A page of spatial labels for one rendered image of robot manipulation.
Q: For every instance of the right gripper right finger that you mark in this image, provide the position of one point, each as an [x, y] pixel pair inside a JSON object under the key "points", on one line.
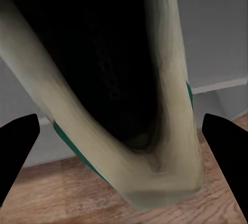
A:
{"points": [[229, 144]]}

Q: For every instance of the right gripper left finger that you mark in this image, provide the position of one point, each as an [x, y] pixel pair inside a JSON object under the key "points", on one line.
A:
{"points": [[16, 141]]}

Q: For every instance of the gym shoe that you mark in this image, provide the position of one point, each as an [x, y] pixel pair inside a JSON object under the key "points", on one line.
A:
{"points": [[111, 77]]}

